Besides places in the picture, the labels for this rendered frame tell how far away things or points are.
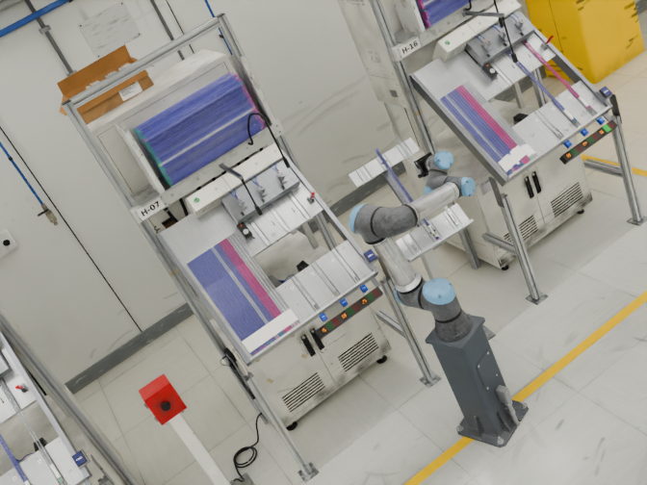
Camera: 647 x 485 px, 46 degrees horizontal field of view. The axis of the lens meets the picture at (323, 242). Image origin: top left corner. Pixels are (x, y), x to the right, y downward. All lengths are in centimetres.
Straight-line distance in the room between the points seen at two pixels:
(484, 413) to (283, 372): 99
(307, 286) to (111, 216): 193
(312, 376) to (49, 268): 193
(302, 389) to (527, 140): 162
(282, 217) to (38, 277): 201
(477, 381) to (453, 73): 154
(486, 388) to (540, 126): 132
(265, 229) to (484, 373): 113
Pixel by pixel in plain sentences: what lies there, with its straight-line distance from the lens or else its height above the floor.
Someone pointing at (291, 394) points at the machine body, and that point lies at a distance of 378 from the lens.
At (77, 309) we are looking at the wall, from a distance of 506.
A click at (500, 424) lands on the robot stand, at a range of 341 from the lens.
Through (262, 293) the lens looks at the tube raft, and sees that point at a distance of 329.
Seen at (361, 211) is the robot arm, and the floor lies 119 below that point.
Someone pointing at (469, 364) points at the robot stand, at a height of 44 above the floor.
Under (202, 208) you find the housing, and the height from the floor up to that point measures 124.
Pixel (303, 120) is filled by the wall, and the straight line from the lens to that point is 520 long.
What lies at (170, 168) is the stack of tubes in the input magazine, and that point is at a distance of 332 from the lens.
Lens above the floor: 250
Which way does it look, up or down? 29 degrees down
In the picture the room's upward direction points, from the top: 26 degrees counter-clockwise
